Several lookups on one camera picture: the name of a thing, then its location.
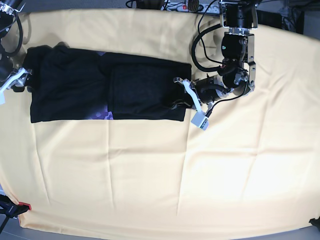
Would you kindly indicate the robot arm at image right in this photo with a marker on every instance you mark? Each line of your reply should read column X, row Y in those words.
column 237, row 72

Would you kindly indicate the white power strip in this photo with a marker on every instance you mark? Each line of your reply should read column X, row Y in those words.
column 183, row 6

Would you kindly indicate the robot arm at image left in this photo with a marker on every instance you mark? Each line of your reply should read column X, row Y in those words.
column 11, row 31

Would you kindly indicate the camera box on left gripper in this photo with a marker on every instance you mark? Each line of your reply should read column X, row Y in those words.
column 200, row 121

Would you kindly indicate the black clamp at right edge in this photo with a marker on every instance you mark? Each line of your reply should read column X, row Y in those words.
column 315, row 222

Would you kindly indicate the black T-shirt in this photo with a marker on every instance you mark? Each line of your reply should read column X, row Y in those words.
column 79, row 84

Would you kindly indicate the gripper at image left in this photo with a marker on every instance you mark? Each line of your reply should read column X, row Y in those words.
column 17, row 81

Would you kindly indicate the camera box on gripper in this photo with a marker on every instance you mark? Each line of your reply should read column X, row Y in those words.
column 200, row 121
column 2, row 99

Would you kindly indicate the black and red clamp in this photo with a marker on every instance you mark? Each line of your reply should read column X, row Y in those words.
column 10, row 209

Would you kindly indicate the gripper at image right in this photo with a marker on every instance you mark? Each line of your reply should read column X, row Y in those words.
column 202, row 91

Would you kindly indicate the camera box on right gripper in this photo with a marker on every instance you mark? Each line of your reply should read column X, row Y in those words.
column 2, row 99

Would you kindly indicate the yellow table cloth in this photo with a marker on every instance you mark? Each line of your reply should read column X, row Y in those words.
column 254, row 171

